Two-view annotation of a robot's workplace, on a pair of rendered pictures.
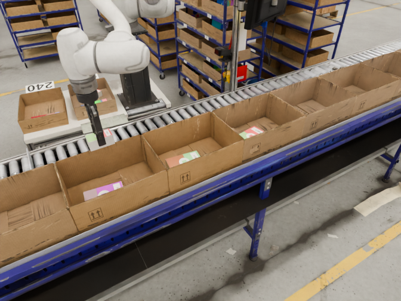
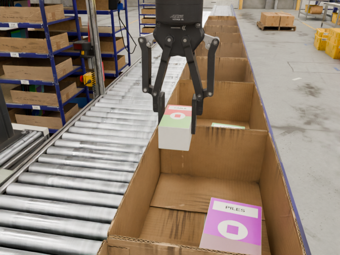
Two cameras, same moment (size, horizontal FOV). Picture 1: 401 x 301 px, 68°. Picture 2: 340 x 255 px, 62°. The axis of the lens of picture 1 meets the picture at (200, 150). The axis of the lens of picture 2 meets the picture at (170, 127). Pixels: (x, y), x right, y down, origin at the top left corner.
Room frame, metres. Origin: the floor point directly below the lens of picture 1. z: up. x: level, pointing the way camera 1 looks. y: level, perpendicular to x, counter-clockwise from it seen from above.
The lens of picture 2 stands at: (0.68, 0.80, 1.39)
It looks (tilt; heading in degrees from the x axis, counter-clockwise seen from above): 27 degrees down; 309
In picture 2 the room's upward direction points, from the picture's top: straight up
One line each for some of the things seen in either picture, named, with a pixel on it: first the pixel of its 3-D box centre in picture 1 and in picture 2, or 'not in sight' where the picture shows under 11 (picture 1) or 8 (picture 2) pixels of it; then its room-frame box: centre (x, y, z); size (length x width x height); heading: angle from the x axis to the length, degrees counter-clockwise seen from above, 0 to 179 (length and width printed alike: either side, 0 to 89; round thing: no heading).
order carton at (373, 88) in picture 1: (354, 89); (219, 49); (1.69, -0.98, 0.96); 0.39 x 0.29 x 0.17; 119
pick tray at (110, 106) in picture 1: (92, 97); not in sight; (1.95, 0.79, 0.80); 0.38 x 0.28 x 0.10; 25
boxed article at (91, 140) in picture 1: (99, 139); (177, 126); (0.98, 0.41, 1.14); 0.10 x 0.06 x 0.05; 120
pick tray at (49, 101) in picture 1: (43, 108); not in sight; (1.80, 1.09, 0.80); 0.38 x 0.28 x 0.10; 23
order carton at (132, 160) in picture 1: (113, 180); (206, 202); (0.92, 0.38, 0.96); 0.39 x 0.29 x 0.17; 119
